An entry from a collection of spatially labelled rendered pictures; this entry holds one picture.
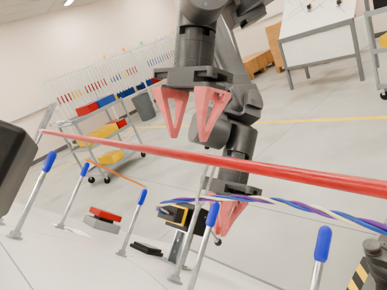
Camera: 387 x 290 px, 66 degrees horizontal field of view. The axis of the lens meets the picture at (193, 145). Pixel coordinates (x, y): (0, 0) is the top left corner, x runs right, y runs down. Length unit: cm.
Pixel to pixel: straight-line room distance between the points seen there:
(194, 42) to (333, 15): 457
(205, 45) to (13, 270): 33
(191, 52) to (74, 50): 866
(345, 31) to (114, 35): 666
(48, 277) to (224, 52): 52
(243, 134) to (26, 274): 42
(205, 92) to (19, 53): 838
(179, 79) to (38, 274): 28
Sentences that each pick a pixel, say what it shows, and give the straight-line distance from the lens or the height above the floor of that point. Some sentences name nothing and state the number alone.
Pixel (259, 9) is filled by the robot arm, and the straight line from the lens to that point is 46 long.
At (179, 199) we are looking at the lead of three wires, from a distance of 35.
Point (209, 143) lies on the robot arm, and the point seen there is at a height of 118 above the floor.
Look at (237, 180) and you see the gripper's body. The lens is 54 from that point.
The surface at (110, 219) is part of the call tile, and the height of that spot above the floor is 110.
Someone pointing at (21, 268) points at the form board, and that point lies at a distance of 24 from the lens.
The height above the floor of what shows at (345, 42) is 58.
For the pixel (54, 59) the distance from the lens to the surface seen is 884.
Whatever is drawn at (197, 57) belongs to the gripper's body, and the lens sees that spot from 42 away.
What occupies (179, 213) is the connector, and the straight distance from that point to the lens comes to 42.
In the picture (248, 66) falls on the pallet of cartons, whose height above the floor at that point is 33.
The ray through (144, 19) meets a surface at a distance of 1029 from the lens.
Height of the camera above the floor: 135
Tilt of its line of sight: 18 degrees down
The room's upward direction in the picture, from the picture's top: 22 degrees counter-clockwise
